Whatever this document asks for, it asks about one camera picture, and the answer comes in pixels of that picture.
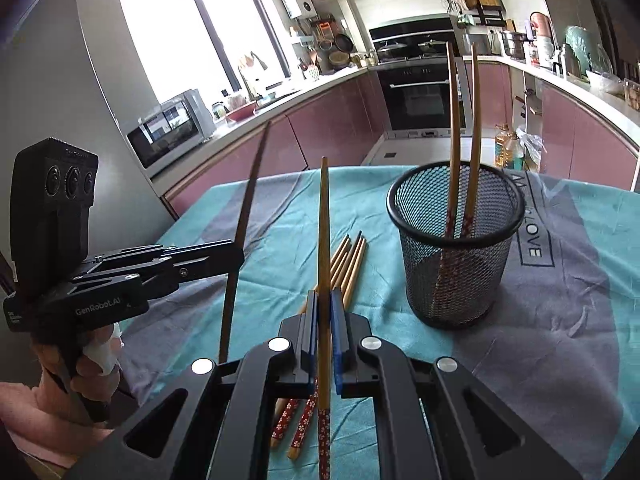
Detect wooden chopstick red patterned end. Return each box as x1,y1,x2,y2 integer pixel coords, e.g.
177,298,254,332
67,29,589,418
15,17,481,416
286,232,363,460
269,233,353,450
343,237,367,310
331,232,362,292
434,42,460,304
317,156,331,479
218,122,271,363
448,44,482,308

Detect black mesh utensil cup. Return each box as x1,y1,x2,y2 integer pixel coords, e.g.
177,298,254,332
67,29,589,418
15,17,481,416
386,162,525,330

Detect pink sleeve forearm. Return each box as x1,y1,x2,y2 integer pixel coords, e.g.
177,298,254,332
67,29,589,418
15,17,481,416
1,382,112,469

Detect kitchen window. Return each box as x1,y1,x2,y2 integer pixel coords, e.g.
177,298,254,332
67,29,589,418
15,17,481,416
119,0,292,105

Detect left hand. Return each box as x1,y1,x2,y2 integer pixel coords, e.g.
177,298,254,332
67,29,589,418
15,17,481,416
32,336,120,426

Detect white microwave oven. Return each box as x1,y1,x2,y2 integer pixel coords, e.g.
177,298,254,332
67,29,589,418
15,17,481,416
127,89,216,178

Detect pink bowl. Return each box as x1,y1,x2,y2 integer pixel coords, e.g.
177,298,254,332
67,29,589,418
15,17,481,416
227,102,257,122

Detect grey refrigerator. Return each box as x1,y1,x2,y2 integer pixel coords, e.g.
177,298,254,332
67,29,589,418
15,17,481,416
0,0,177,391

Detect teal grey tablecloth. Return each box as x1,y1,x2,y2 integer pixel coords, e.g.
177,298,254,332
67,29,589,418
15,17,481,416
120,166,639,479

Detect black built-in oven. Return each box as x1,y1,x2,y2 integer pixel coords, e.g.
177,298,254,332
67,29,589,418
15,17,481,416
375,56,451,139

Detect yellow cooking oil bottle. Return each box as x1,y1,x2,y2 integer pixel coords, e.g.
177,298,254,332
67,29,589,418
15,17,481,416
495,124,512,169

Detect dark cooking oil bottle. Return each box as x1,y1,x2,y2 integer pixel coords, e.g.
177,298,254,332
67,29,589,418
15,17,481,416
504,132,525,170

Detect black range hood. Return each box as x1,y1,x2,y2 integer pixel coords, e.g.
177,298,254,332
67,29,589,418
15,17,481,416
369,14,454,48

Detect steel stock pot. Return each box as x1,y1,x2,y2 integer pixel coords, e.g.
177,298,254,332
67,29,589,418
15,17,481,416
500,29,528,60

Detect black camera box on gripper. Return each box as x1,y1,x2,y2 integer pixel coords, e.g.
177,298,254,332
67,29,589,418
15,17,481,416
10,138,99,288

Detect black wall spice rack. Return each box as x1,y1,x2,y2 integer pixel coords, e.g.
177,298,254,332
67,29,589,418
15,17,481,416
442,0,506,29

